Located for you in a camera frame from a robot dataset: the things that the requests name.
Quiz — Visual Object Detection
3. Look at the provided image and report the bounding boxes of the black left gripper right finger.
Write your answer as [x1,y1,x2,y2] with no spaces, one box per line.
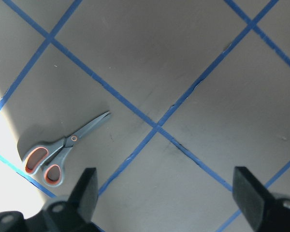
[232,166,290,232]

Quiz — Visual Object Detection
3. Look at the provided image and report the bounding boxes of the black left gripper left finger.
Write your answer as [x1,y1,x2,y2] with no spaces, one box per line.
[42,168,98,232]

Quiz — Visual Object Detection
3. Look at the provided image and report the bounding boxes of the grey orange scissors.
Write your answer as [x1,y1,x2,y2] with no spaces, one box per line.
[22,112,111,187]

